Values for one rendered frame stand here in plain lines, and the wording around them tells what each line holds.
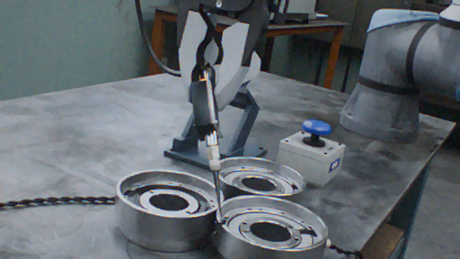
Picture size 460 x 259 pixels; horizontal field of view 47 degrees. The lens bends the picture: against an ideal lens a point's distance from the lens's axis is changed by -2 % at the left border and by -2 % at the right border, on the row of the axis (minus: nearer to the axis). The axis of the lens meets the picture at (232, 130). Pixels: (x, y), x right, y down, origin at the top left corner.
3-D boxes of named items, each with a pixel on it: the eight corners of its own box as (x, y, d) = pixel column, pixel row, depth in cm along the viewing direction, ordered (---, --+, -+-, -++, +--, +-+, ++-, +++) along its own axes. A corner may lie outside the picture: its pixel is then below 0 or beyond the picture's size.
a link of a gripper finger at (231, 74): (263, 114, 56) (275, 27, 55) (236, 116, 51) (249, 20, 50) (238, 110, 58) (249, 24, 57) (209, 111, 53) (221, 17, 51)
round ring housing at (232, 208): (219, 289, 44) (226, 246, 43) (204, 227, 54) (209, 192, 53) (335, 292, 47) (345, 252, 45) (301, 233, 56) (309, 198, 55)
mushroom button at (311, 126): (319, 165, 70) (326, 129, 69) (291, 156, 72) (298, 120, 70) (329, 157, 74) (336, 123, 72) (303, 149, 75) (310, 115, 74)
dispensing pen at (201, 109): (201, 214, 47) (184, 51, 53) (208, 223, 51) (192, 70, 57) (225, 210, 47) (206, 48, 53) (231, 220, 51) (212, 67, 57)
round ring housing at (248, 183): (287, 191, 67) (294, 161, 65) (310, 233, 57) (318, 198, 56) (205, 183, 65) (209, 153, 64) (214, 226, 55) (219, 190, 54)
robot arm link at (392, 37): (383, 71, 107) (398, 4, 103) (441, 90, 97) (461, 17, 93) (345, 71, 99) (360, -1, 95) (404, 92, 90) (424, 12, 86)
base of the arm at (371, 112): (352, 112, 111) (363, 66, 109) (424, 132, 105) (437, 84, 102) (328, 126, 99) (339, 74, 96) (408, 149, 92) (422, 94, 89)
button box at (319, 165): (322, 189, 69) (330, 154, 68) (273, 172, 72) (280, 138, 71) (341, 173, 76) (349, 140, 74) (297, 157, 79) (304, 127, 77)
